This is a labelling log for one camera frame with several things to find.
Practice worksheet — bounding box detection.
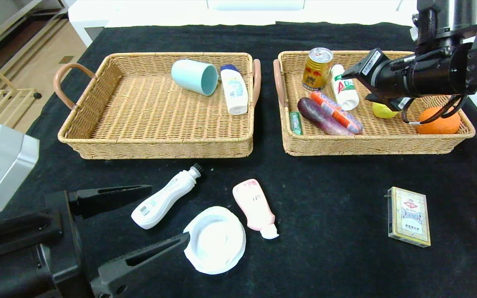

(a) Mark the black tablecloth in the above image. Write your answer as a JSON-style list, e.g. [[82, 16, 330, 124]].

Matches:
[[0, 23, 477, 298]]

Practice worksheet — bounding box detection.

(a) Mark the wicker basket holding teal cup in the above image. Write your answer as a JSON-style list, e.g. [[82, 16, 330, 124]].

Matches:
[[54, 52, 262, 160]]

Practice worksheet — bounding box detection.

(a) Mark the grey metal shelf unit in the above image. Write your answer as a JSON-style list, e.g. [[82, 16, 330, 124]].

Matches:
[[0, 0, 70, 100]]

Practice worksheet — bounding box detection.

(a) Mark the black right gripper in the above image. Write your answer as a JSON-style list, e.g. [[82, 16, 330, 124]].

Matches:
[[341, 48, 416, 111]]

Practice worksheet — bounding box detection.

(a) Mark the black right camera cable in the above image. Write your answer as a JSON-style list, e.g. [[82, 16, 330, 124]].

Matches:
[[402, 94, 469, 125]]

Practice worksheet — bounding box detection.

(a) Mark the orange sausage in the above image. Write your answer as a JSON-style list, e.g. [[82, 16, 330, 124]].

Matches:
[[310, 91, 364, 134]]

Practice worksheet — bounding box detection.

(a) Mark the teal plastic cup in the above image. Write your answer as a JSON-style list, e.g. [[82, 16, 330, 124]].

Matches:
[[171, 60, 219, 96]]

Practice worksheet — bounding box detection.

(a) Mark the purple eggplant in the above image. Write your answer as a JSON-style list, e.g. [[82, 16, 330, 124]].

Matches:
[[297, 97, 356, 136]]

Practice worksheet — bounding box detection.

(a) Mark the white round plastic plate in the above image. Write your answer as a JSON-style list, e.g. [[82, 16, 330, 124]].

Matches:
[[183, 206, 247, 275]]

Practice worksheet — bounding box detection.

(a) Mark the playing card box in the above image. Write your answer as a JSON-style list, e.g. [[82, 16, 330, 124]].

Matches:
[[387, 187, 431, 248]]

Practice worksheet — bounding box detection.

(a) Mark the wicker basket holding fruit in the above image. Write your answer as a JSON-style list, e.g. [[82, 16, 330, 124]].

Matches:
[[273, 50, 476, 157]]

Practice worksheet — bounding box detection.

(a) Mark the gold drink can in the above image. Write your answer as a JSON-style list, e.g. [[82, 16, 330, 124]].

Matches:
[[302, 47, 333, 91]]

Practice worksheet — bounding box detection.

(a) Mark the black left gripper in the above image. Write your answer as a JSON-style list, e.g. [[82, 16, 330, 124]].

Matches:
[[0, 184, 190, 298]]

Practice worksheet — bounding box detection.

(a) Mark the orange fruit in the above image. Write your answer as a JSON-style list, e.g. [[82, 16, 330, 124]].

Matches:
[[416, 106, 461, 135]]

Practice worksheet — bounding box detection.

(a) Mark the white lotion bottle blue cap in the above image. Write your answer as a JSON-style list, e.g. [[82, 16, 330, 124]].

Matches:
[[220, 65, 249, 116]]

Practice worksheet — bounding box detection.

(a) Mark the white milk bottle green label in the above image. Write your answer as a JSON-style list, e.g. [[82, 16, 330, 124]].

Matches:
[[330, 65, 360, 111]]

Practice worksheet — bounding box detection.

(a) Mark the cream wooden rack on wheels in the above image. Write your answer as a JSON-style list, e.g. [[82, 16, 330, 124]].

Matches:
[[0, 48, 43, 131]]

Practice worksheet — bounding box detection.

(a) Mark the white bottle black brush tip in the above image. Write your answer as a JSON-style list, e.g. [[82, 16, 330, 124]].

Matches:
[[131, 163, 204, 230]]

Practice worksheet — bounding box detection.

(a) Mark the yellow lemon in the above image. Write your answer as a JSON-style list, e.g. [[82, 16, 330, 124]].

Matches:
[[372, 102, 399, 119]]

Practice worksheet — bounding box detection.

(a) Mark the small green gum pack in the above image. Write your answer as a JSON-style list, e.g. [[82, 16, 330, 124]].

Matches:
[[289, 112, 302, 136]]

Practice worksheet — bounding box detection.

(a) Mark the pink tube white cap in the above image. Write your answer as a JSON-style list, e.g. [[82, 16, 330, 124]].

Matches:
[[233, 179, 280, 240]]

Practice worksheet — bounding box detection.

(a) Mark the white low bench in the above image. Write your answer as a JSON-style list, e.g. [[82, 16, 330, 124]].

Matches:
[[68, 0, 417, 47]]

